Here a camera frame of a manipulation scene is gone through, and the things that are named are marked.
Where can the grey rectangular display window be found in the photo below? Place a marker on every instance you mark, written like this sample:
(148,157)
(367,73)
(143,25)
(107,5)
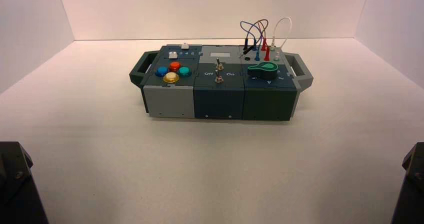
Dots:
(219,55)

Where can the black banana plug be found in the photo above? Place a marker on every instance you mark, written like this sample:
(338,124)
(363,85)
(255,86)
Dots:
(245,44)
(249,49)

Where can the red banana plug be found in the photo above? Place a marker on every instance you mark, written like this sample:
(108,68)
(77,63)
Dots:
(264,45)
(267,54)

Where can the modular grey green control box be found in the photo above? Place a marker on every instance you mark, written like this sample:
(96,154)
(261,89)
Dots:
(217,98)

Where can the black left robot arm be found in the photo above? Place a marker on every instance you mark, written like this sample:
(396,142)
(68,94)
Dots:
(16,189)

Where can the red round push button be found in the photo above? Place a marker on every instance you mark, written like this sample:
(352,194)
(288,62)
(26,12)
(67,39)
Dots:
(174,66)

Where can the blue round push button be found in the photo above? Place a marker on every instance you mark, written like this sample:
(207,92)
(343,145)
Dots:
(161,71)

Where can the blue banana plug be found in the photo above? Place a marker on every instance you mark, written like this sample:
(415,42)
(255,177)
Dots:
(257,55)

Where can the metal toggle switch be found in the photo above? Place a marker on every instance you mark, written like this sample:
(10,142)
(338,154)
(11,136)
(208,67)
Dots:
(218,63)
(218,78)

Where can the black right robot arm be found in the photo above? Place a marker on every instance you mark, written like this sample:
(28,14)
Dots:
(412,189)

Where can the green teardrop rotary knob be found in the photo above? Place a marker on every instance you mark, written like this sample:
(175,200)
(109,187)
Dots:
(263,69)

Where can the green round push button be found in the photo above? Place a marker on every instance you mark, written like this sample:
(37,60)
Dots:
(184,71)

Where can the white slider knob blue arrow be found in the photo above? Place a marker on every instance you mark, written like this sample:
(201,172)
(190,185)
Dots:
(184,45)
(172,55)

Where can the yellow round push button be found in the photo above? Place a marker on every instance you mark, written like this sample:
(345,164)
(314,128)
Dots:
(171,77)

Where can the white banana plug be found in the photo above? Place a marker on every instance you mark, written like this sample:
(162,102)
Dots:
(277,56)
(273,45)

